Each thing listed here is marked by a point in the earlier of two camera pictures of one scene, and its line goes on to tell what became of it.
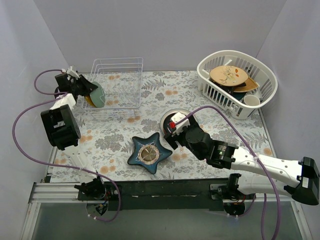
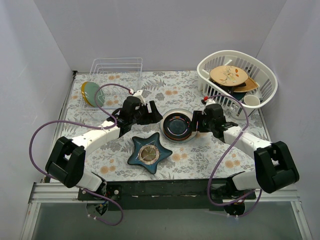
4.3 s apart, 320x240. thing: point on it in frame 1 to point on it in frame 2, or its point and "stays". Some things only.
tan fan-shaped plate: x=250 y=84 stays
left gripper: x=81 y=85 to x=146 y=114
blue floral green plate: x=97 y=95 stays
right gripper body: x=171 y=139 to x=201 y=122
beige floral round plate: x=228 y=75 stays
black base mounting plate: x=162 y=194 stays
